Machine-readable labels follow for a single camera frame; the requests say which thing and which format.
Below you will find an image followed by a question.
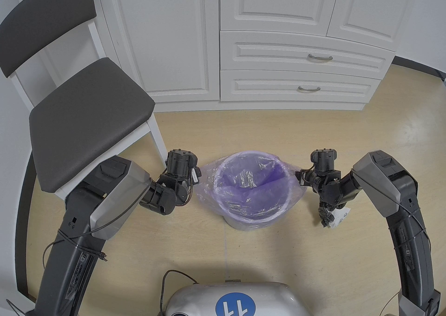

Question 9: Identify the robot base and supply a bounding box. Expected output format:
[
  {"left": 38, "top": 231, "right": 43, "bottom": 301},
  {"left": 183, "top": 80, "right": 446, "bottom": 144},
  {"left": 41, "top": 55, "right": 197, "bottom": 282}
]
[{"left": 164, "top": 281, "right": 309, "bottom": 316}]

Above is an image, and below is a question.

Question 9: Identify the white chair dark grey seat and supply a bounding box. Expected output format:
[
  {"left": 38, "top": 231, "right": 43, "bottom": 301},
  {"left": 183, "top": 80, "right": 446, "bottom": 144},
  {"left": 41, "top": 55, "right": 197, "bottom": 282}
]
[{"left": 0, "top": 0, "right": 168, "bottom": 202}]

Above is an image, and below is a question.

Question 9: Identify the purple plastic bag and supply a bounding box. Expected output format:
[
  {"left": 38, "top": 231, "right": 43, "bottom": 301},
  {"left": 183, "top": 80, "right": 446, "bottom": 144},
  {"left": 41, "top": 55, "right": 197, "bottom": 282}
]
[{"left": 195, "top": 151, "right": 309, "bottom": 220}]

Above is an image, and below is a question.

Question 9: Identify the pale purple trash bin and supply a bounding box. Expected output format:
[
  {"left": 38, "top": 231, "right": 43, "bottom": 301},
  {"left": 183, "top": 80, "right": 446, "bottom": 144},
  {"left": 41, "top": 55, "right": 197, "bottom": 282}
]
[{"left": 213, "top": 150, "right": 297, "bottom": 231}]

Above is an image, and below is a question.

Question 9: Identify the white wardrobe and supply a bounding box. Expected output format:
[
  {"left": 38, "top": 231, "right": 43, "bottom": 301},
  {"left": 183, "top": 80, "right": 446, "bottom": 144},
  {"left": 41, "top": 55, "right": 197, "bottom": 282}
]
[{"left": 12, "top": 0, "right": 424, "bottom": 113}]

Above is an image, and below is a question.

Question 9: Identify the crumpled black plastic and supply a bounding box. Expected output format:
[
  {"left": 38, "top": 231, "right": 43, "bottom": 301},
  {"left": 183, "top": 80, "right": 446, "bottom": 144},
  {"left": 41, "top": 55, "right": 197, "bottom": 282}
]
[{"left": 318, "top": 201, "right": 337, "bottom": 229}]

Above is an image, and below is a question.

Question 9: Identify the crumpled white paper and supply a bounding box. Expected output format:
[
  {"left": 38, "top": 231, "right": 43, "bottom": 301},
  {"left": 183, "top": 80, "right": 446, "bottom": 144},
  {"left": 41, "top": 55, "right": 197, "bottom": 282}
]
[{"left": 329, "top": 207, "right": 351, "bottom": 228}]

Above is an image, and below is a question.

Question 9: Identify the black cable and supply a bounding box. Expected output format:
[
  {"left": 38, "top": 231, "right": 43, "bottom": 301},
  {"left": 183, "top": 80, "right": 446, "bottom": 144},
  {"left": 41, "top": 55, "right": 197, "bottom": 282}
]
[
  {"left": 43, "top": 237, "right": 107, "bottom": 270},
  {"left": 159, "top": 270, "right": 200, "bottom": 316}
]

